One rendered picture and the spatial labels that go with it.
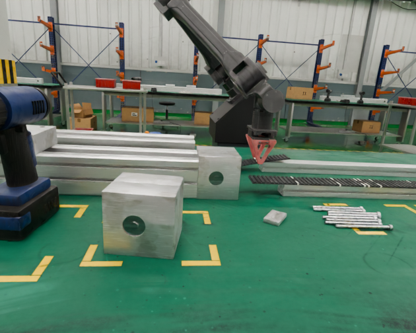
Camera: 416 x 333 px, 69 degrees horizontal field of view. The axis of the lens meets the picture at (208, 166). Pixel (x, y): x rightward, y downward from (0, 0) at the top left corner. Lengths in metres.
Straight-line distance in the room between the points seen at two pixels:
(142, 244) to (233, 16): 8.29
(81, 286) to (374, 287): 0.37
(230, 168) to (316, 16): 8.73
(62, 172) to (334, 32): 9.03
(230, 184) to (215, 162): 0.06
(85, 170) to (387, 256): 0.56
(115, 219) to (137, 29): 8.10
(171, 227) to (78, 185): 0.30
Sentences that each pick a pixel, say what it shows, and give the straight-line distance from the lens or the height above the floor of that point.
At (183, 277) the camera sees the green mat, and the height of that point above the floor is 0.78.
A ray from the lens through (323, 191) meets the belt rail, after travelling 0.76.
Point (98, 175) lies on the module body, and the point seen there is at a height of 0.83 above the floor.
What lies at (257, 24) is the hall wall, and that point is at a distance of 8.74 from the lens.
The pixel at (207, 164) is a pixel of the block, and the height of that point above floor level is 0.86.
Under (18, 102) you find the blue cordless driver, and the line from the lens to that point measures 0.51.
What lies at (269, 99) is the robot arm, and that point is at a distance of 0.78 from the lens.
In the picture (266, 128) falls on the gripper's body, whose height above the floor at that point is 0.91.
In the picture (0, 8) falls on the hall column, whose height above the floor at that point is 1.59.
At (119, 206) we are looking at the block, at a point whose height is 0.85.
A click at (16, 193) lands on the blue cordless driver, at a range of 0.53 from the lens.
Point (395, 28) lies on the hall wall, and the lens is 10.33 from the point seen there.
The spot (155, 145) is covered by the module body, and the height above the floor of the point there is 0.85.
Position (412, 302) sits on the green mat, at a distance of 0.48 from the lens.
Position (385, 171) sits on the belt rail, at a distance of 1.06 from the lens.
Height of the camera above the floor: 1.03
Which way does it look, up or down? 16 degrees down
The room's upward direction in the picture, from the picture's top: 4 degrees clockwise
